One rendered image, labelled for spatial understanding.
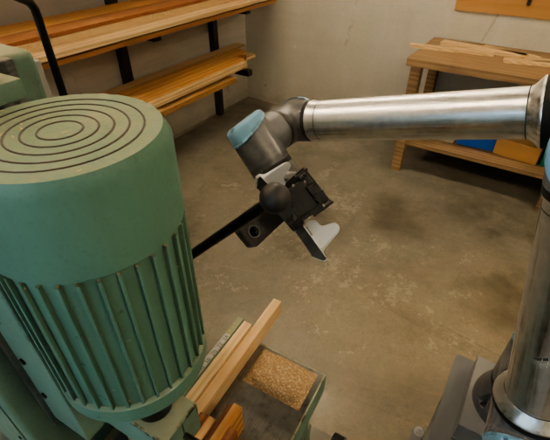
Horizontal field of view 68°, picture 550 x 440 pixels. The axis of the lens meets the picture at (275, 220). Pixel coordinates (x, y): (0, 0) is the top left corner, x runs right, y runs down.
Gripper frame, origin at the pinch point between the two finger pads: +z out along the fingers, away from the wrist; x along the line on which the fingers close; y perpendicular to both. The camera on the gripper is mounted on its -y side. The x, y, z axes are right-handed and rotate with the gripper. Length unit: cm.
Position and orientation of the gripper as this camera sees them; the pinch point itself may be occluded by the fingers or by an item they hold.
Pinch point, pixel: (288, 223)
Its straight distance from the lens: 57.2
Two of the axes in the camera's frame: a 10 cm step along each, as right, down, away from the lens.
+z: 0.3, 1.7, -9.8
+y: 7.8, -6.2, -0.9
